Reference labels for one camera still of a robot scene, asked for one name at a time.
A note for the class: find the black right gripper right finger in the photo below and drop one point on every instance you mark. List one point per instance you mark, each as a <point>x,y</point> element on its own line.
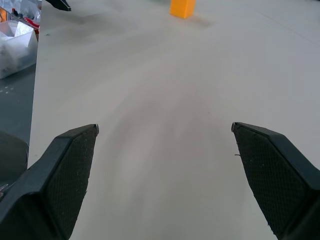
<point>280,180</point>

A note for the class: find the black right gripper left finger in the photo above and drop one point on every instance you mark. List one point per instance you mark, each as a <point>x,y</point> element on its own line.
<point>50,185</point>

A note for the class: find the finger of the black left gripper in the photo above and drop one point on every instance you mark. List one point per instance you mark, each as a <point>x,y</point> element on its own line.
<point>61,4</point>

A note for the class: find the red tool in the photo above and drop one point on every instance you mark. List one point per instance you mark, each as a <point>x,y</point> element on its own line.
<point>32,23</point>

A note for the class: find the dark round stool seat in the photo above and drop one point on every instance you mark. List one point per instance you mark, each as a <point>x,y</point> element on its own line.
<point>12,156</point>

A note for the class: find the translucent plastic storage bin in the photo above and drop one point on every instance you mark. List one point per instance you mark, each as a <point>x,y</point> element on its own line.
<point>13,47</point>

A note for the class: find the yellow block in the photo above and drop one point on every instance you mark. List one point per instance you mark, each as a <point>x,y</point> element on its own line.
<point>182,8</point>

